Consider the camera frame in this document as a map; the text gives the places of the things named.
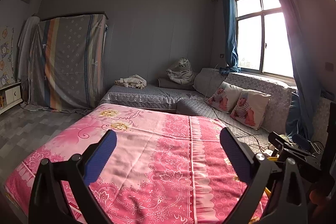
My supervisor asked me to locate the person right hand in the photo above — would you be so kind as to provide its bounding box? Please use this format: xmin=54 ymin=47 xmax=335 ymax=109
xmin=308 ymin=189 xmax=336 ymax=224

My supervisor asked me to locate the white power strip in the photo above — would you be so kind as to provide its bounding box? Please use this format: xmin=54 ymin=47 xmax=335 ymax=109
xmin=263 ymin=149 xmax=276 ymax=157

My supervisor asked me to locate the right baby print pillow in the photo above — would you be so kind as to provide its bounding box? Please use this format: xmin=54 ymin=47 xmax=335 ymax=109
xmin=230 ymin=89 xmax=271 ymax=130

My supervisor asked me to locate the baby print pillow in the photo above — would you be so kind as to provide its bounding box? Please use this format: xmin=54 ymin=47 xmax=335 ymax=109
xmin=206 ymin=81 xmax=243 ymax=114
xmin=230 ymin=89 xmax=271 ymax=130

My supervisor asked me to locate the left baby print pillow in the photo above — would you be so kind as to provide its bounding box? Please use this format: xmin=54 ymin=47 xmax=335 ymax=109
xmin=206 ymin=81 xmax=243 ymax=114

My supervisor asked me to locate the blue right curtain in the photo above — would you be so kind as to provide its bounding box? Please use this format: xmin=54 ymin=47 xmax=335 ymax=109
xmin=279 ymin=0 xmax=321 ymax=140

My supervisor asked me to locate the blue curtain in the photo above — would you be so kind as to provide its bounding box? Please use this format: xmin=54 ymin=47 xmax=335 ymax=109
xmin=279 ymin=0 xmax=321 ymax=140
xmin=219 ymin=0 xmax=240 ymax=76

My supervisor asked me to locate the pink floral table cloth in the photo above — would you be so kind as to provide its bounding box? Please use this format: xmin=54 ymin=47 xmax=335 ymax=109
xmin=5 ymin=103 xmax=246 ymax=223

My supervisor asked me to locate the grey quilted sofa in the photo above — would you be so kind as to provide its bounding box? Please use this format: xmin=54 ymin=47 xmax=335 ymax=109
xmin=100 ymin=68 xmax=297 ymax=152

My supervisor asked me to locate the crumpled beige cloth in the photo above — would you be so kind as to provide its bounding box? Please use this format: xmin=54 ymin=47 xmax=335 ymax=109
xmin=114 ymin=74 xmax=147 ymax=89

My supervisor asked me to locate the blue left curtain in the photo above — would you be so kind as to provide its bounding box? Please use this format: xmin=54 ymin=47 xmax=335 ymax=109
xmin=219 ymin=0 xmax=240 ymax=76

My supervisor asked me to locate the white tiger plush toy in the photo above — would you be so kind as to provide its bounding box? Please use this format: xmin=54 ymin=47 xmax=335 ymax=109
xmin=166 ymin=57 xmax=196 ymax=85

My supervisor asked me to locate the grey folded cushion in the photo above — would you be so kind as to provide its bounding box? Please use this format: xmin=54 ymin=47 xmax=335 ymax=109
xmin=158 ymin=78 xmax=195 ymax=91

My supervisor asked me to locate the white low drawer cabinet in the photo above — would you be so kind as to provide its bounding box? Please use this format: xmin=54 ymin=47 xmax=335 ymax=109
xmin=0 ymin=81 xmax=23 ymax=114

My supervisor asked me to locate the striped sheet covered wardrobe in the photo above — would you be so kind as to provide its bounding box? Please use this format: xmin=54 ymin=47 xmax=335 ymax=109
xmin=26 ymin=14 xmax=107 ymax=114

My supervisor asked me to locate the white hanging towel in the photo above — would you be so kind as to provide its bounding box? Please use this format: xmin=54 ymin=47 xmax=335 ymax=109
xmin=17 ymin=16 xmax=40 ymax=83

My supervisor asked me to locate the black charger cable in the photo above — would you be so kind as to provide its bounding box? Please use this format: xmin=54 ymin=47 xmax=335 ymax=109
xmin=209 ymin=63 xmax=268 ymax=154

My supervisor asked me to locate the window with dark frame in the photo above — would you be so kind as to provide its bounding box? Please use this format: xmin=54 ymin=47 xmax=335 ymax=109
xmin=235 ymin=0 xmax=293 ymax=79

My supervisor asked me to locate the cartoon print wall cloth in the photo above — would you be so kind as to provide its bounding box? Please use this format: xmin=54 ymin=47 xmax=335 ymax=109
xmin=0 ymin=26 xmax=15 ymax=87

